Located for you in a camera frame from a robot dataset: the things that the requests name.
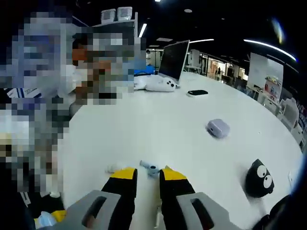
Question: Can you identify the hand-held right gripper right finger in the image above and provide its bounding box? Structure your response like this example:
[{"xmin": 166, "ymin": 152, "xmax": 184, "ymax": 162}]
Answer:
[{"xmin": 159, "ymin": 165, "xmax": 240, "ymax": 230}]

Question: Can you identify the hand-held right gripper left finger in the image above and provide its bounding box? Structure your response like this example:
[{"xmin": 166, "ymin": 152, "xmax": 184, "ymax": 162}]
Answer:
[{"xmin": 66, "ymin": 167, "xmax": 139, "ymax": 230}]

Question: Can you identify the white earbud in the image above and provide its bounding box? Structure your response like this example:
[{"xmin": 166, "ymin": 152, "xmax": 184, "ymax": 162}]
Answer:
[{"xmin": 105, "ymin": 162, "xmax": 126, "ymax": 173}]

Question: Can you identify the purple earbud case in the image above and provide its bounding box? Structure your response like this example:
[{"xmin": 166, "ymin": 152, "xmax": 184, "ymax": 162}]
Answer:
[{"xmin": 205, "ymin": 118, "xmax": 231, "ymax": 139}]

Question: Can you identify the black googly-eyed earbud case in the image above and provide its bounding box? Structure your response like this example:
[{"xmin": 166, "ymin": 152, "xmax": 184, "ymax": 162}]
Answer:
[{"xmin": 244, "ymin": 158, "xmax": 275, "ymax": 198}]

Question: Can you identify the white table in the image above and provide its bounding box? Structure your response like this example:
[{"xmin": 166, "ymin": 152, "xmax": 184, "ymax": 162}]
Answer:
[{"xmin": 51, "ymin": 71, "xmax": 303, "ymax": 230}]

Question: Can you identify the black phone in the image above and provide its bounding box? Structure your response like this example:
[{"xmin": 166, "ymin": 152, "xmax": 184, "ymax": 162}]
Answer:
[{"xmin": 186, "ymin": 89, "xmax": 209, "ymax": 98}]

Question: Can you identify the white game controller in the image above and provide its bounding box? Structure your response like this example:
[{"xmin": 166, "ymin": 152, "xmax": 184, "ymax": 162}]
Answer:
[{"xmin": 133, "ymin": 76, "xmax": 180, "ymax": 93}]

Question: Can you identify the open laptop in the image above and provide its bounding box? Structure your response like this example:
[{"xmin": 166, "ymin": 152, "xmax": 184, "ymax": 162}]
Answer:
[{"xmin": 159, "ymin": 40, "xmax": 190, "ymax": 85}]

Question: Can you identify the white office chair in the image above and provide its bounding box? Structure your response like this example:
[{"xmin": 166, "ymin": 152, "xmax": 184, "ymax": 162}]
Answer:
[{"xmin": 279, "ymin": 97, "xmax": 301, "ymax": 130}]

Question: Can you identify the colourful display shelf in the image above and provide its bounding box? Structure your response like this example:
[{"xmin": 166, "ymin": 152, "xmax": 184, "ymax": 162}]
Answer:
[{"xmin": 263, "ymin": 76, "xmax": 283, "ymax": 101}]

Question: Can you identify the straight ceiling light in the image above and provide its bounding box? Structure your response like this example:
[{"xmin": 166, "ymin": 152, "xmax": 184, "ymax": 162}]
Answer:
[{"xmin": 138, "ymin": 23, "xmax": 148, "ymax": 38}]

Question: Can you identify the white storage shelf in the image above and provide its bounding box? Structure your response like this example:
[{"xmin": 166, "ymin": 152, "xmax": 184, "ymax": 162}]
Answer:
[{"xmin": 92, "ymin": 6, "xmax": 139, "ymax": 39}]

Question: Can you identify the curved ceiling light strip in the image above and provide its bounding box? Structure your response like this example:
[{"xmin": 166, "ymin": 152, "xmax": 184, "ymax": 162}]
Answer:
[{"xmin": 243, "ymin": 39, "xmax": 298, "ymax": 62}]

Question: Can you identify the white storage bin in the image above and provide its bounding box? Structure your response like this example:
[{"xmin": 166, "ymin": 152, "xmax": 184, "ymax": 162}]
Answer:
[
  {"xmin": 100, "ymin": 9, "xmax": 117, "ymax": 23},
  {"xmin": 117, "ymin": 6, "xmax": 133, "ymax": 21}
]

